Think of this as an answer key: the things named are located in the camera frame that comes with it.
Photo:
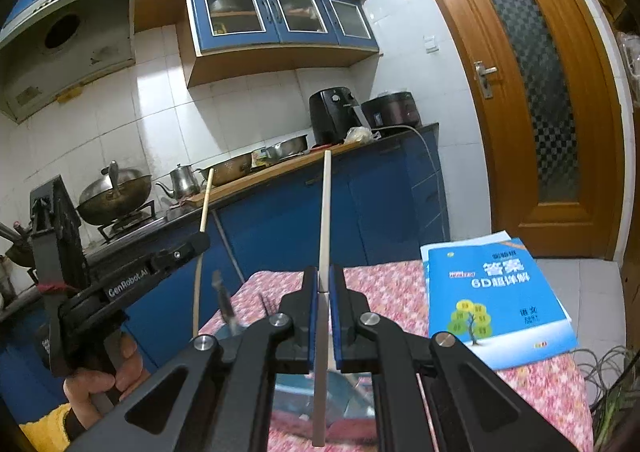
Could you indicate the blue kitchen base cabinet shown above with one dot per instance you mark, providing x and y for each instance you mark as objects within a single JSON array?
[{"x": 300, "y": 222}]

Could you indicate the person's left hand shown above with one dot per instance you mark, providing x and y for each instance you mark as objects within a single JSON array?
[{"x": 130, "y": 367}]

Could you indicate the steel bowl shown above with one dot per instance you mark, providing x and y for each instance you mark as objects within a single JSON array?
[{"x": 287, "y": 147}]

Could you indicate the steel kettle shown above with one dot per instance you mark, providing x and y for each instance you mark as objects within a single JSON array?
[{"x": 180, "y": 184}]

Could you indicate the light blue utensil box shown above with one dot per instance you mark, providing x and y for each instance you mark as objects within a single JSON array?
[{"x": 295, "y": 402}]

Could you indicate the steel basin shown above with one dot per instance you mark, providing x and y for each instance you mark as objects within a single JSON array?
[{"x": 227, "y": 169}]

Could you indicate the steel table knife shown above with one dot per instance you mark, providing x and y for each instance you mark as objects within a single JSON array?
[{"x": 226, "y": 304}]

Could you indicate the gas stove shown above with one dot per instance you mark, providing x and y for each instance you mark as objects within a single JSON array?
[{"x": 130, "y": 227}]

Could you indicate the wooden door with glass panel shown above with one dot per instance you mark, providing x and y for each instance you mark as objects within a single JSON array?
[{"x": 475, "y": 156}]

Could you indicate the small plastic food bag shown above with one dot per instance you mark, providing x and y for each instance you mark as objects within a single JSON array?
[{"x": 361, "y": 134}]

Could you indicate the blue tree-print booklet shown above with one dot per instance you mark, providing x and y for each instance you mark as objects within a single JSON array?
[{"x": 495, "y": 297}]

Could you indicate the white light switch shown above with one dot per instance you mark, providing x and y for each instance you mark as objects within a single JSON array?
[{"x": 430, "y": 44}]

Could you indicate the pink floral tablecloth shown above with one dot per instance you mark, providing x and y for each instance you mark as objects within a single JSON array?
[{"x": 390, "y": 292}]

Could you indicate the beige chopstick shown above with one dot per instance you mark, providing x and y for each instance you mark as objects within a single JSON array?
[
  {"x": 206, "y": 202},
  {"x": 325, "y": 212}
]

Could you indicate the grey range hood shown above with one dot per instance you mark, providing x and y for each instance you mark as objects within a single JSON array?
[{"x": 70, "y": 66}]

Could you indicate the dark rice cooker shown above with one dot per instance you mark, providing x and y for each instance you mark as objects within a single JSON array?
[{"x": 392, "y": 109}]

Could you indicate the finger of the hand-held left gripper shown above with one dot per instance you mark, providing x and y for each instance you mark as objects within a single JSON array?
[{"x": 185, "y": 252}]

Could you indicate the steel ladle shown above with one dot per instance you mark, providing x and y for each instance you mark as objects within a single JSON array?
[{"x": 114, "y": 176}]

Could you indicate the steel wok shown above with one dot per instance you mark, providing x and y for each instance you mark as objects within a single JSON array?
[{"x": 115, "y": 197}]

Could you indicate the wooden shelf unit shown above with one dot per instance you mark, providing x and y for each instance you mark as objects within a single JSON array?
[{"x": 615, "y": 6}]

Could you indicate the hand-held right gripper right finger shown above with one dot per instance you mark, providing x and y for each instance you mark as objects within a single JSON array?
[{"x": 334, "y": 332}]

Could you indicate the blue glass-door wall cabinet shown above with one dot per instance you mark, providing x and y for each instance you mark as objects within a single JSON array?
[{"x": 280, "y": 51}]

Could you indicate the black air fryer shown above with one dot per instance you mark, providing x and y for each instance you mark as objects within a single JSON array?
[{"x": 332, "y": 114}]

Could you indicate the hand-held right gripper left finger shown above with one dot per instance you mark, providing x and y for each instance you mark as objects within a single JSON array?
[{"x": 312, "y": 332}]

